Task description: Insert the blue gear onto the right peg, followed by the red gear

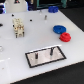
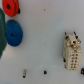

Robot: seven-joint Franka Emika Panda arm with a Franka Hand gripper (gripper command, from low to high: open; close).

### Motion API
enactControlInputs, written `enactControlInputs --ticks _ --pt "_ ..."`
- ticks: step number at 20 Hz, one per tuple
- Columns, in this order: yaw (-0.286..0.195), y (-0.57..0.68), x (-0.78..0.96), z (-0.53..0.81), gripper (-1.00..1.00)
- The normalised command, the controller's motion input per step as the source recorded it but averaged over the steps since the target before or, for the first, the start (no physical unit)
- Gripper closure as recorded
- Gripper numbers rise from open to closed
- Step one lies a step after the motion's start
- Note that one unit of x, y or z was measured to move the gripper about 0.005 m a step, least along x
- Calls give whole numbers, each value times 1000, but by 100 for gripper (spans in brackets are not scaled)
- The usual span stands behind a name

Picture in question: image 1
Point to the right metal peg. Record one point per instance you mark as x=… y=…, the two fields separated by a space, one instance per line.
x=51 y=51

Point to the black-framed peg base plate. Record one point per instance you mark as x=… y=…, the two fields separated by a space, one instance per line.
x=44 y=56

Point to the red gear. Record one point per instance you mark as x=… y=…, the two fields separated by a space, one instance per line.
x=65 y=37

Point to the small blue part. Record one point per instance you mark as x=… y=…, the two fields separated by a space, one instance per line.
x=52 y=9

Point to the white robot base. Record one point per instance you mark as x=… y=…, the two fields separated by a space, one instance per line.
x=12 y=6

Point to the blue gear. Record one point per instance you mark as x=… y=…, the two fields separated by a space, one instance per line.
x=59 y=29

